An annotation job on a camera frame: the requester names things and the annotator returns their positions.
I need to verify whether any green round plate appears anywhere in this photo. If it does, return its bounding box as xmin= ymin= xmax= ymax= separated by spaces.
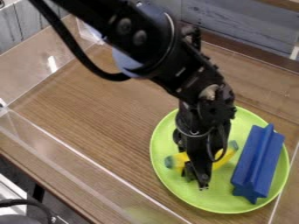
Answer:
xmin=150 ymin=107 xmax=290 ymax=214

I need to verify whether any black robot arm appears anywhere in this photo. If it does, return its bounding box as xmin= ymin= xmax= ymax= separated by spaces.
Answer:
xmin=52 ymin=0 xmax=237 ymax=188

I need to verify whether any yellow toy banana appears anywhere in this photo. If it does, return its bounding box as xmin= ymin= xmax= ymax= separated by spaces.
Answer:
xmin=164 ymin=140 xmax=239 ymax=174

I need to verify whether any blue star-shaped block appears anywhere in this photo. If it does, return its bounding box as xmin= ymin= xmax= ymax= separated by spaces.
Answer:
xmin=230 ymin=123 xmax=286 ymax=204

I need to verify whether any clear acrylic corner bracket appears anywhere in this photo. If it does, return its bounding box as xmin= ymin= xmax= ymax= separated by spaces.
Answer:
xmin=76 ymin=18 xmax=106 ymax=46

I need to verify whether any black cable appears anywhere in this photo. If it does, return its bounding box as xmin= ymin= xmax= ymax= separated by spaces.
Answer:
xmin=27 ymin=0 xmax=132 ymax=82

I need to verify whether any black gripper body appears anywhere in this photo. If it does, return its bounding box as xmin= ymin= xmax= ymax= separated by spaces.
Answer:
xmin=172 ymin=85 xmax=237 ymax=163

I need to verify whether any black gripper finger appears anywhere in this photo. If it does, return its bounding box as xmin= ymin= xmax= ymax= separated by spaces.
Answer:
xmin=182 ymin=162 xmax=195 ymax=182
xmin=194 ymin=158 xmax=213 ymax=190

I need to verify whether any clear acrylic barrier wall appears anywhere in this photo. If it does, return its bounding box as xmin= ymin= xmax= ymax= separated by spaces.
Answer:
xmin=0 ymin=108 xmax=191 ymax=224

